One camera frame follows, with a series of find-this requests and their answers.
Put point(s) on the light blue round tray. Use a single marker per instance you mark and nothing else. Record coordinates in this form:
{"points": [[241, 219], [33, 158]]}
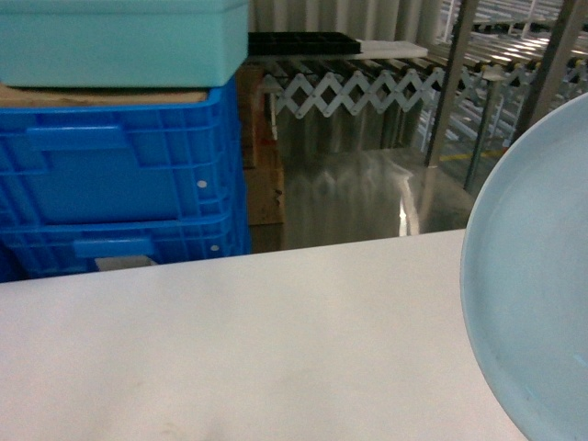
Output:
{"points": [[523, 277]]}

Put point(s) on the black compartment tray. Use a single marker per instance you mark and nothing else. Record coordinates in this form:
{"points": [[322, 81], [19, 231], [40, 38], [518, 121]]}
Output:
{"points": [[288, 43]]}

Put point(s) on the brown cardboard boxes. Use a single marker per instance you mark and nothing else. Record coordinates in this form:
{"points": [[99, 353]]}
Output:
{"points": [[262, 166]]}

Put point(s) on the expandable roller conveyor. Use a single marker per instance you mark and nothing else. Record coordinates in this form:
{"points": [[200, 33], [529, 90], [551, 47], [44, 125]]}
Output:
{"points": [[354, 85]]}

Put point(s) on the blue crate top right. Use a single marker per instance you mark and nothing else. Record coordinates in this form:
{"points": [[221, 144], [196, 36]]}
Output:
{"points": [[82, 165]]}

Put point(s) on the blue crate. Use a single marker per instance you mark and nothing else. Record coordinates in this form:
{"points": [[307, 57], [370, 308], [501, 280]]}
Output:
{"points": [[38, 251], [82, 165]]}

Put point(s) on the white foam board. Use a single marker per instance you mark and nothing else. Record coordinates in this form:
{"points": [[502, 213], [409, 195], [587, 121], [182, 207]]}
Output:
{"points": [[382, 49]]}

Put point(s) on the blue crate bottom right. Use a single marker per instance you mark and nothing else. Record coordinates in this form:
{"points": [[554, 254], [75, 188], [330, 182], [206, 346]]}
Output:
{"points": [[38, 251]]}

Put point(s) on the teal plastic box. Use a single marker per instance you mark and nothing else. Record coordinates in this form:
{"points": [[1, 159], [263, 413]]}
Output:
{"points": [[122, 43]]}

